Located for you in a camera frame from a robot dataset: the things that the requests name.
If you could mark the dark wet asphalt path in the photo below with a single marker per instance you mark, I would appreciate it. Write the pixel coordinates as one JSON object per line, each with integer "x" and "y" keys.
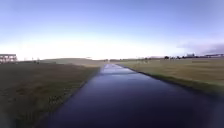
{"x": 123, "y": 100}

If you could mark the distant row of trees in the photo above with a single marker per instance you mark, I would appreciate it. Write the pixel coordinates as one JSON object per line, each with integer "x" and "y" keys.
{"x": 173, "y": 57}

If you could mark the grass field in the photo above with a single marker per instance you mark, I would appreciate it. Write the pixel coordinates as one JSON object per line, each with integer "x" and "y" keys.
{"x": 186, "y": 68}
{"x": 30, "y": 90}

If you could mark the distant low buildings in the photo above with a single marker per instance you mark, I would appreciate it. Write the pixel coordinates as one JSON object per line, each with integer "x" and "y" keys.
{"x": 200, "y": 55}

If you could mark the pale framework building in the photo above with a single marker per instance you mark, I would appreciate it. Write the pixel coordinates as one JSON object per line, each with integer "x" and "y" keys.
{"x": 8, "y": 58}

